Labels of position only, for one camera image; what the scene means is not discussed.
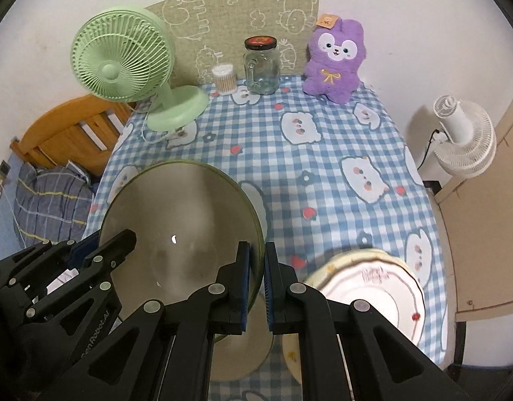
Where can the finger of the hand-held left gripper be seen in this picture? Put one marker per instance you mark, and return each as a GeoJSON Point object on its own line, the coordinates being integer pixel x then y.
{"type": "Point", "coordinates": [106, 255]}
{"type": "Point", "coordinates": [83, 248]}

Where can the green desk fan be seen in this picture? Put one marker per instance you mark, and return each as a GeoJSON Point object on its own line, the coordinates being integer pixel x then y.
{"type": "Point", "coordinates": [114, 58]}

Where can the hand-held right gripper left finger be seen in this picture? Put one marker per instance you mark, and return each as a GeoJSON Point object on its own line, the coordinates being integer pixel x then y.
{"type": "Point", "coordinates": [244, 292]}

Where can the cream yellow-patterned plate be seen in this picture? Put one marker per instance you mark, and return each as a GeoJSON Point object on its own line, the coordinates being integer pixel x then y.
{"type": "Point", "coordinates": [289, 355]}

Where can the glass jar with black lid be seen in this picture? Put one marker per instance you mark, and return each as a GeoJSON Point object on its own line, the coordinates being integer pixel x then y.
{"type": "Point", "coordinates": [262, 71]}

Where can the white red-flower plate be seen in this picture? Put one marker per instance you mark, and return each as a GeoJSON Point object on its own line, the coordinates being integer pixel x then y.
{"type": "Point", "coordinates": [386, 296]}

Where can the orange wooden headboard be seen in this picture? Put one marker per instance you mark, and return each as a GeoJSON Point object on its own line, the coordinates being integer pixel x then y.
{"type": "Point", "coordinates": [56, 133]}

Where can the clear cotton swab container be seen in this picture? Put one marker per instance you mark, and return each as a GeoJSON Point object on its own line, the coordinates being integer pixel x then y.
{"type": "Point", "coordinates": [224, 79]}

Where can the wall socket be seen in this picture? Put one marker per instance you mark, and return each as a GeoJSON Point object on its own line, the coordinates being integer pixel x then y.
{"type": "Point", "coordinates": [0, 173]}

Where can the grey plaid pillow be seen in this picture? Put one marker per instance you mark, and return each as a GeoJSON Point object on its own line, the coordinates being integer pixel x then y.
{"type": "Point", "coordinates": [47, 204]}

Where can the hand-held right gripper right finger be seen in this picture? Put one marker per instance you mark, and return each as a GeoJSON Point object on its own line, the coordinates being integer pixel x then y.
{"type": "Point", "coordinates": [270, 296]}

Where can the white clip fan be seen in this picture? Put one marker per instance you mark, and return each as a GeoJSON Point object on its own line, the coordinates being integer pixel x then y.
{"type": "Point", "coordinates": [469, 150]}

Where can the cream green-rimmed bowl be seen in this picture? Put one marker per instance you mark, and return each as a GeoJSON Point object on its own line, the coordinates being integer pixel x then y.
{"type": "Point", "coordinates": [177, 217]}

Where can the beige patterned wall sheet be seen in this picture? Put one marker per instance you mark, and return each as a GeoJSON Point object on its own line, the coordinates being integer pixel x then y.
{"type": "Point", "coordinates": [223, 21]}

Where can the purple plush toy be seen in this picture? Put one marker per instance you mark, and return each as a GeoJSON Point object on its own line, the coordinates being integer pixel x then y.
{"type": "Point", "coordinates": [331, 75]}

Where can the blue checkered tablecloth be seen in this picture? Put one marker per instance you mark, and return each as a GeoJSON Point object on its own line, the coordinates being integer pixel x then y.
{"type": "Point", "coordinates": [323, 142]}

